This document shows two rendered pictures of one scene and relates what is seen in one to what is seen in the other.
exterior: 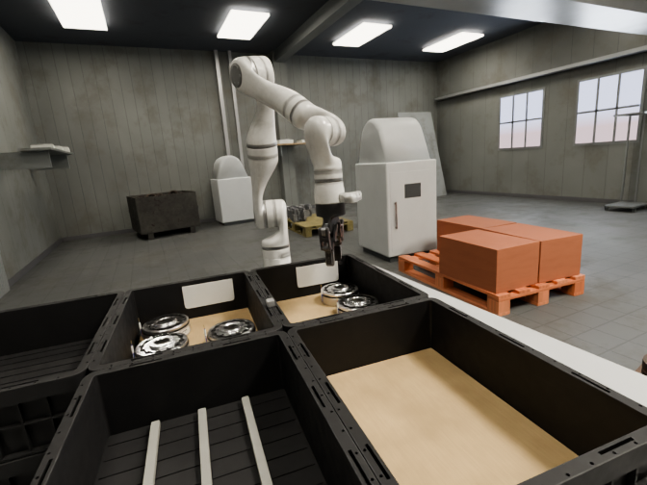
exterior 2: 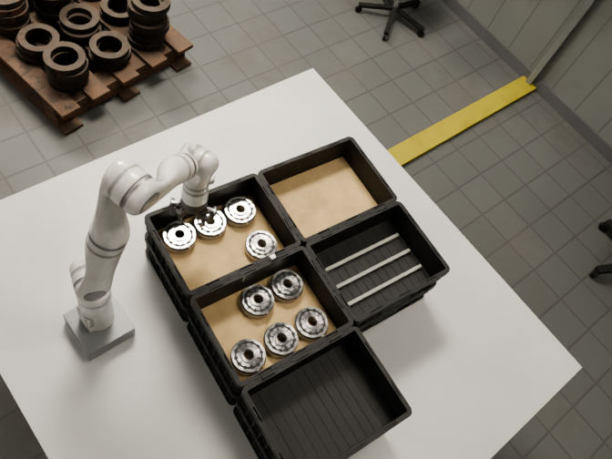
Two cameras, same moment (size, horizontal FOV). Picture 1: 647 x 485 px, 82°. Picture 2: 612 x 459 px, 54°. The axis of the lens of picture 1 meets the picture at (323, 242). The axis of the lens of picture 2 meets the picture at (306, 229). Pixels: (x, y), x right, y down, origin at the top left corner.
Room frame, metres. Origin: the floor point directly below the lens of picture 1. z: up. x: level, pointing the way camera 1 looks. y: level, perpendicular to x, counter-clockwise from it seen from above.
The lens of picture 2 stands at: (1.15, 0.88, 2.54)
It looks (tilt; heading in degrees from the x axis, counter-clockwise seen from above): 57 degrees down; 236
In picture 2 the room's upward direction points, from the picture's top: 24 degrees clockwise
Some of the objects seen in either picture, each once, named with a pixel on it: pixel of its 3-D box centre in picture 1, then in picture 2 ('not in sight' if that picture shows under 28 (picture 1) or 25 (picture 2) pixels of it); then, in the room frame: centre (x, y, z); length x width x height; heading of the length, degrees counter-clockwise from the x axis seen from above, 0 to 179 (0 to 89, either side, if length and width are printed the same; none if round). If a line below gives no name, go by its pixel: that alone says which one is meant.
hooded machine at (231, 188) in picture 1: (232, 190); not in sight; (7.92, 1.83, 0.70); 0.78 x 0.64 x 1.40; 115
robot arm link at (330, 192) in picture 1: (336, 190); (196, 184); (0.92, -0.04, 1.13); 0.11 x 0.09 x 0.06; 70
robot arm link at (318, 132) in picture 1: (323, 149); (200, 170); (0.92, -0.02, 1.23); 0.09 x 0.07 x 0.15; 137
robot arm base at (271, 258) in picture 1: (278, 271); (96, 305); (1.22, 0.16, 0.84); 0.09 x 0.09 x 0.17; 28
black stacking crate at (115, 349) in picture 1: (195, 333); (270, 319); (0.73, 0.28, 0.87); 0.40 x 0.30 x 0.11; 19
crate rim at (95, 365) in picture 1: (192, 311); (273, 312); (0.73, 0.28, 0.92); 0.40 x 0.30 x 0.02; 19
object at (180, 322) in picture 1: (166, 322); (248, 355); (0.81, 0.38, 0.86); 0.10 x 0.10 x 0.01
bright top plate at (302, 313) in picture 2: not in sight; (311, 321); (0.60, 0.31, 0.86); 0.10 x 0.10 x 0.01
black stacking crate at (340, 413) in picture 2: (26, 369); (323, 406); (0.63, 0.57, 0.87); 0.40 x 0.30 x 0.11; 19
